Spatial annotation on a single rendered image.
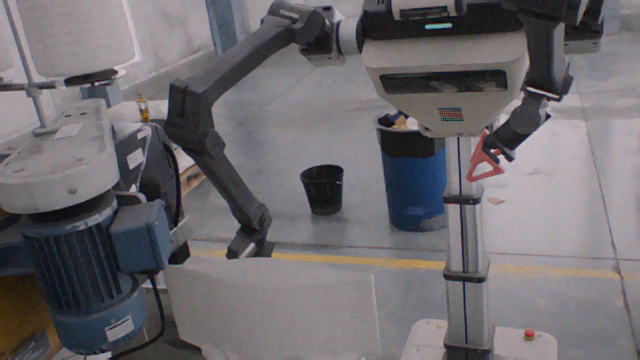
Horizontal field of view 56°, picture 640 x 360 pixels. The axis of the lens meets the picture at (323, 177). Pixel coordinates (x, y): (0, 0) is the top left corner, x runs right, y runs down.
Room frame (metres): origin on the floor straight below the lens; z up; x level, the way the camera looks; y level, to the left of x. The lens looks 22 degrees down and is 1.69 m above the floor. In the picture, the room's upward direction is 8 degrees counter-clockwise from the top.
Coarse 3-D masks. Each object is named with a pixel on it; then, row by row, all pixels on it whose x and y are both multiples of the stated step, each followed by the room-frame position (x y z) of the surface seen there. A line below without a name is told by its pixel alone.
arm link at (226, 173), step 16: (176, 144) 1.18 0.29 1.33; (208, 144) 1.10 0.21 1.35; (224, 144) 1.14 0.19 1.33; (208, 160) 1.15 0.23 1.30; (224, 160) 1.20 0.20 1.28; (208, 176) 1.21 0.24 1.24; (224, 176) 1.21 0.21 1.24; (240, 176) 1.26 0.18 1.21; (224, 192) 1.24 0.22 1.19; (240, 192) 1.27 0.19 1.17; (240, 208) 1.29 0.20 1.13; (256, 208) 1.32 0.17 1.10; (256, 224) 1.33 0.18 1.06
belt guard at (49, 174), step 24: (72, 120) 1.15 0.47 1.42; (96, 120) 1.13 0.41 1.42; (24, 144) 1.02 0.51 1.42; (48, 144) 1.00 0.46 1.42; (72, 144) 0.98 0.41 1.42; (96, 144) 0.96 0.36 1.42; (0, 168) 0.90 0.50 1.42; (24, 168) 0.88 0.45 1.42; (48, 168) 0.87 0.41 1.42; (72, 168) 0.85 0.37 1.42; (96, 168) 0.87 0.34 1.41; (0, 192) 0.84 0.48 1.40; (24, 192) 0.82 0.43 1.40; (48, 192) 0.82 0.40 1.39; (72, 192) 0.83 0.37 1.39; (96, 192) 0.86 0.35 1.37
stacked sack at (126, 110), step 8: (120, 104) 4.81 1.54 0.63; (128, 104) 4.79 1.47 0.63; (136, 104) 4.75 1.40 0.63; (152, 104) 4.67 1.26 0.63; (160, 104) 4.65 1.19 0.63; (112, 112) 4.60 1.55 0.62; (120, 112) 4.59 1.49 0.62; (128, 112) 4.57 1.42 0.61; (136, 112) 4.52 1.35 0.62; (152, 112) 4.48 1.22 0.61; (160, 112) 4.46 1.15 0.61
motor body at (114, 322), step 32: (32, 224) 0.86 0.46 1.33; (64, 224) 0.85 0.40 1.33; (96, 224) 0.87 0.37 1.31; (32, 256) 0.86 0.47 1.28; (64, 256) 0.85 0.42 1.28; (96, 256) 0.86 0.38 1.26; (64, 288) 0.85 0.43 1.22; (96, 288) 0.86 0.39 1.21; (128, 288) 0.90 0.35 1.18; (64, 320) 0.84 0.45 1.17; (96, 320) 0.84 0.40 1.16; (128, 320) 0.87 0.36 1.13; (96, 352) 0.84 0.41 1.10
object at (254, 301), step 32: (192, 288) 1.17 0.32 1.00; (224, 288) 1.11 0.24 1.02; (256, 288) 1.08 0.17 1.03; (288, 288) 1.07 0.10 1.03; (320, 288) 1.06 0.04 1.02; (352, 288) 1.06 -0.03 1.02; (192, 320) 1.18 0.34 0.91; (224, 320) 1.13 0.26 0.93; (256, 320) 1.08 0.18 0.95; (288, 320) 1.07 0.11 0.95; (320, 320) 1.06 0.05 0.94; (352, 320) 1.06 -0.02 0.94; (224, 352) 1.14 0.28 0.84; (256, 352) 1.09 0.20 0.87; (288, 352) 1.07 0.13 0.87; (320, 352) 1.06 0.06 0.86; (352, 352) 1.06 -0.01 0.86
